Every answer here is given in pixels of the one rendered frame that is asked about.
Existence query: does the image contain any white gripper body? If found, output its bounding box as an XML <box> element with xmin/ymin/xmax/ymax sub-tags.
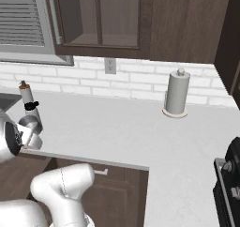
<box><xmin>19</xmin><ymin>126</ymin><xmax>44</xmax><ymax>151</ymax></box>

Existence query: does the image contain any brown drawer front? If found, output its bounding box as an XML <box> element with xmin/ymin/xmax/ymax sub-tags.
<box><xmin>52</xmin><ymin>157</ymin><xmax>150</xmax><ymax>183</ymax></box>

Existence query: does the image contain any grey sink basin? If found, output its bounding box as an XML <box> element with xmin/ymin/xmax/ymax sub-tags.
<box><xmin>0</xmin><ymin>92</ymin><xmax>23</xmax><ymax>113</ymax></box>

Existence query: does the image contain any brown base cupboard door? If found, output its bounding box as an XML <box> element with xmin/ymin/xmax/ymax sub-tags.
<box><xmin>78</xmin><ymin>175</ymin><xmax>148</xmax><ymax>227</ymax></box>

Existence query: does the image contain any grey window with blinds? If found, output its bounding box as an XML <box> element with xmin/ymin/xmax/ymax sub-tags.
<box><xmin>0</xmin><ymin>0</ymin><xmax>75</xmax><ymax>67</ymax></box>

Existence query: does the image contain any brown glass cupboard door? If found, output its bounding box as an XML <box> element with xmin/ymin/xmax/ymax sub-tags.
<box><xmin>43</xmin><ymin>0</ymin><xmax>155</xmax><ymax>61</ymax></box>

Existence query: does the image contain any white paper towel roll holder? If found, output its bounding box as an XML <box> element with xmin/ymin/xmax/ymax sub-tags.
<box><xmin>161</xmin><ymin>67</ymin><xmax>192</xmax><ymax>119</ymax></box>

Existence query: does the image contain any brown plain cupboard door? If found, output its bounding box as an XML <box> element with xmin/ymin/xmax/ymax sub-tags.
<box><xmin>149</xmin><ymin>0</ymin><xmax>234</xmax><ymax>65</ymax></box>

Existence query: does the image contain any silver stove knob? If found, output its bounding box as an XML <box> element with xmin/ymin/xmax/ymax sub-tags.
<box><xmin>221</xmin><ymin>159</ymin><xmax>234</xmax><ymax>173</ymax></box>
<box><xmin>231</xmin><ymin>186</ymin><xmax>240</xmax><ymax>201</ymax></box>

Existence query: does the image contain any black stove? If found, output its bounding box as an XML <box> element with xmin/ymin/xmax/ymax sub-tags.
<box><xmin>212</xmin><ymin>136</ymin><xmax>240</xmax><ymax>227</ymax></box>

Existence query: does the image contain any dark brown side cupboard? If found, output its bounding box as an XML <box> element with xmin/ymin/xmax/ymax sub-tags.
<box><xmin>214</xmin><ymin>0</ymin><xmax>240</xmax><ymax>111</ymax></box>

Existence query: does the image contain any silver drawer handle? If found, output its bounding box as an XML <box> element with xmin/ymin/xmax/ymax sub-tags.
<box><xmin>93</xmin><ymin>168</ymin><xmax>109</xmax><ymax>176</ymax></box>

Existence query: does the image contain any white wall socket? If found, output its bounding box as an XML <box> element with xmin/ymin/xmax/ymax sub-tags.
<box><xmin>104</xmin><ymin>57</ymin><xmax>117</xmax><ymax>76</ymax></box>

